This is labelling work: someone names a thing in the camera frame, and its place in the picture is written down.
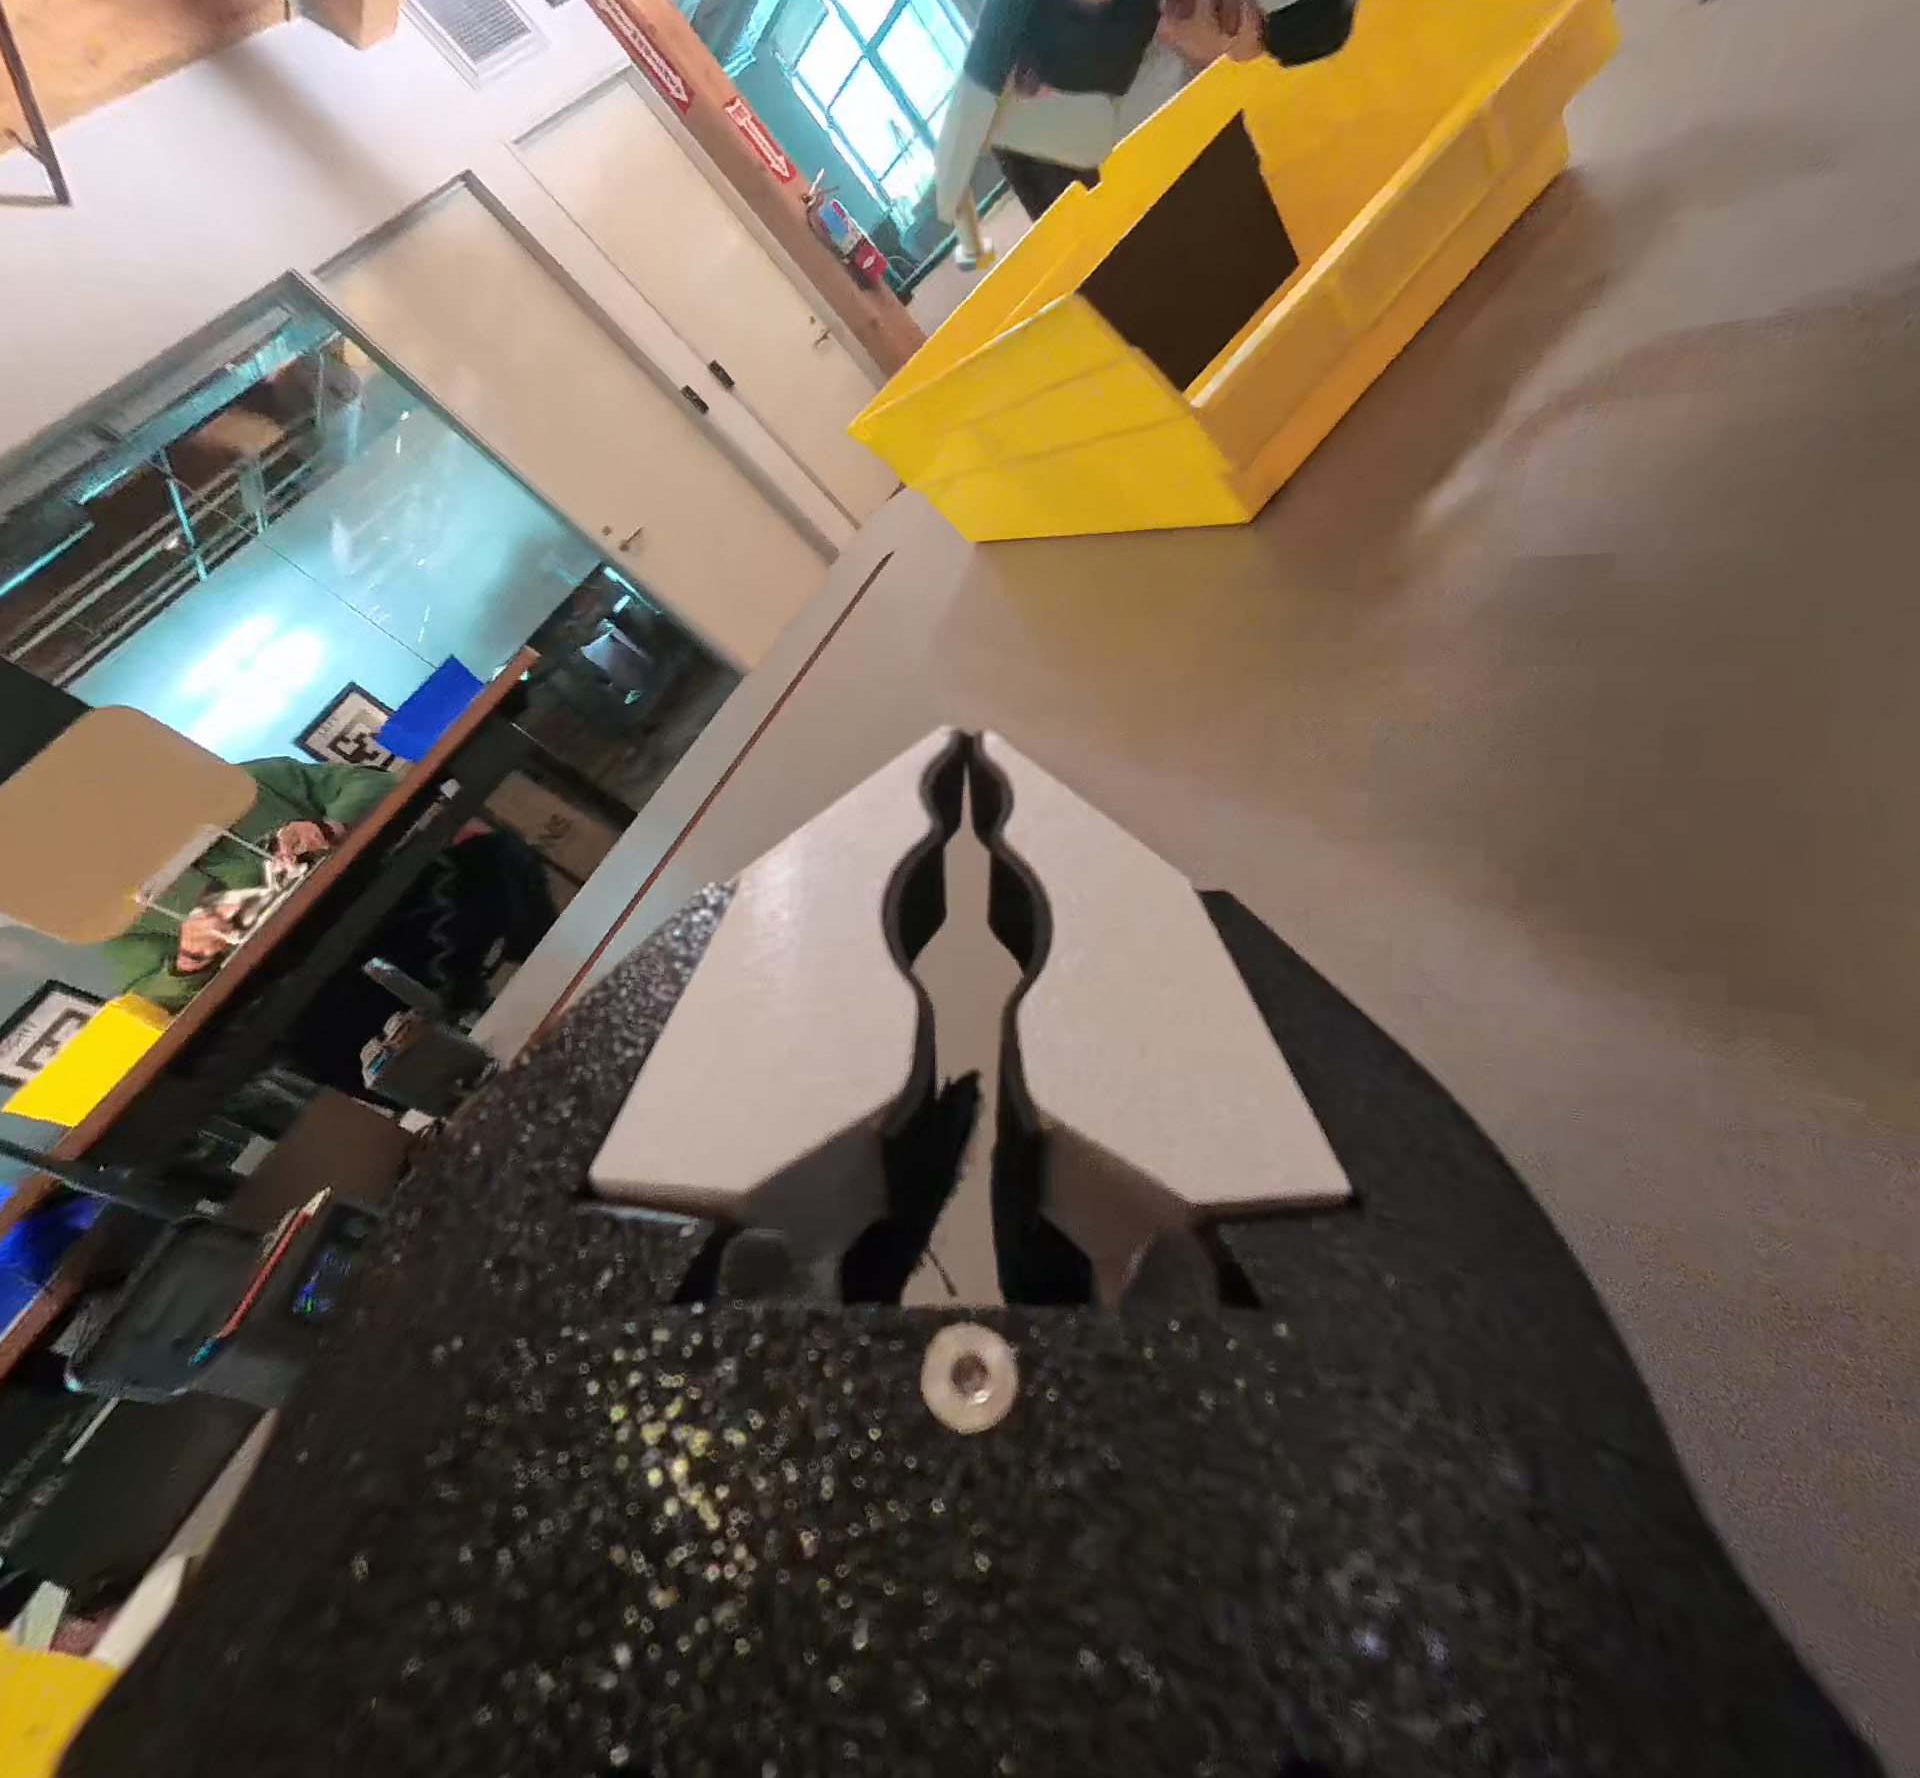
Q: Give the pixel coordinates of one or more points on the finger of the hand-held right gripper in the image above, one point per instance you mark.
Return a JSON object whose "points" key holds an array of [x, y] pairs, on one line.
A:
{"points": [[968, 144], [1065, 129]]}

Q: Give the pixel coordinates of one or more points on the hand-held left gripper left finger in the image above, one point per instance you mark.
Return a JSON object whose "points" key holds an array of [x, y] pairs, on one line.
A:
{"points": [[781, 1028]]}

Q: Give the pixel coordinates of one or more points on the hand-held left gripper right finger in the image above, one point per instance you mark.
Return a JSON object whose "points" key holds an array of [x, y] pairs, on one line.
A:
{"points": [[1155, 1044]]}

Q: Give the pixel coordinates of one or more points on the yellow plastic bin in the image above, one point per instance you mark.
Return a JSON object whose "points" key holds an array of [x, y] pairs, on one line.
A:
{"points": [[1394, 204]]}

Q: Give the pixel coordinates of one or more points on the black bin divider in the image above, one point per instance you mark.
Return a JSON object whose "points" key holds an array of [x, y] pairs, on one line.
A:
{"points": [[1192, 255]]}

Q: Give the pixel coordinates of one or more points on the white double door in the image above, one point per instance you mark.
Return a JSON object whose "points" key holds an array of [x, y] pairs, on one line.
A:
{"points": [[658, 353]]}

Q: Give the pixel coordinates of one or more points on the white air vent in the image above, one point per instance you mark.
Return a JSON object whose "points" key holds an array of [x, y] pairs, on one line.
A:
{"points": [[469, 5]]}

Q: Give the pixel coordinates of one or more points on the dark table with wooden edge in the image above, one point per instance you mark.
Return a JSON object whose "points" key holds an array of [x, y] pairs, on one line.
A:
{"points": [[225, 1044]]}

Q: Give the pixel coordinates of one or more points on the black label printer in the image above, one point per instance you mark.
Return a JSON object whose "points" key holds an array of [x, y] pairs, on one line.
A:
{"points": [[209, 1297]]}

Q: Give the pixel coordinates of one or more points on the small yellow bin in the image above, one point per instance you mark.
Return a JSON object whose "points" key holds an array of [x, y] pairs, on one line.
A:
{"points": [[82, 1057]]}

